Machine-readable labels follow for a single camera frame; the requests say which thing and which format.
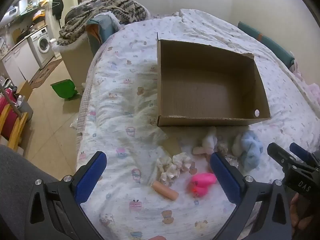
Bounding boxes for black hanging garment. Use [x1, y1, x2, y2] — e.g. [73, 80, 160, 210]
[52, 0, 64, 20]

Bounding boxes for person's right hand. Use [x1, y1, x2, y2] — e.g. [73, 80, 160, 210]
[290, 192, 320, 231]

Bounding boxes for blue plush toy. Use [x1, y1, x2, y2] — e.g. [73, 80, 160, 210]
[239, 130, 264, 172]

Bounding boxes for small cardboard box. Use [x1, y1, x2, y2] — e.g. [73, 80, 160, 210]
[17, 80, 34, 101]

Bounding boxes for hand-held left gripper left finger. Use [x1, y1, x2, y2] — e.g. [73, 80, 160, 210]
[25, 151, 107, 240]

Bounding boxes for pink plush duck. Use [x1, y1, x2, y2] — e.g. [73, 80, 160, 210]
[189, 172, 217, 198]

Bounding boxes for sheer beige cloth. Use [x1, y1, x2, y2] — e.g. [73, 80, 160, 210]
[110, 62, 173, 143]

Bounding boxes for person's grey trouser leg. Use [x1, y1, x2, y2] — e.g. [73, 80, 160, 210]
[0, 144, 60, 217]

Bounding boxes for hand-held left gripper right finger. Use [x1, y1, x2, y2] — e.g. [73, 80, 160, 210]
[210, 152, 292, 240]

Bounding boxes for white scrunchie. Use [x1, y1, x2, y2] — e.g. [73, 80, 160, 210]
[156, 152, 192, 184]

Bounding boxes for yellow wooden chair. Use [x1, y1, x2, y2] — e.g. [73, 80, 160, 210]
[0, 104, 29, 152]

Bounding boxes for white plush toy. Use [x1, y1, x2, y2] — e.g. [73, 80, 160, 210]
[192, 127, 218, 156]

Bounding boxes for grey plastic bin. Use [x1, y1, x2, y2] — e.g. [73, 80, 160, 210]
[14, 95, 34, 122]

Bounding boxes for pink cloth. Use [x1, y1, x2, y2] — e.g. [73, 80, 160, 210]
[289, 62, 320, 107]

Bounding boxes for patterned knit blanket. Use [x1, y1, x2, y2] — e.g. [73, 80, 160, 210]
[57, 0, 148, 47]

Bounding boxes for red suitcase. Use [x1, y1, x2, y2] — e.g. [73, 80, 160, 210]
[0, 87, 18, 141]

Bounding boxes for teal pillow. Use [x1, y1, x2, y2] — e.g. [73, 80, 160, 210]
[237, 21, 296, 68]
[86, 14, 121, 53]

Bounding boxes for peach foam cylinder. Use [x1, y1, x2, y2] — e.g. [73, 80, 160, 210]
[151, 181, 179, 201]

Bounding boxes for metal pole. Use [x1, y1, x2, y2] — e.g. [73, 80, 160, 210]
[0, 84, 18, 113]

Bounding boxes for patterned floor rug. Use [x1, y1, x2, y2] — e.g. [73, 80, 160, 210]
[29, 60, 63, 89]

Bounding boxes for white washing machine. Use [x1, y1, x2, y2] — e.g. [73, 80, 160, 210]
[29, 27, 56, 68]

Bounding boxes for printed bed sheet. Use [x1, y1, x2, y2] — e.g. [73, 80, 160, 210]
[76, 9, 320, 240]

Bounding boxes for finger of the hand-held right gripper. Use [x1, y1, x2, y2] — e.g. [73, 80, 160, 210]
[267, 142, 298, 173]
[289, 142, 317, 167]

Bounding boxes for beige laundry basket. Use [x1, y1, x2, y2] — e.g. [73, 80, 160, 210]
[56, 40, 97, 90]

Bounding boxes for white kitchen cabinet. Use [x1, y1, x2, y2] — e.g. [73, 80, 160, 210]
[0, 39, 41, 86]

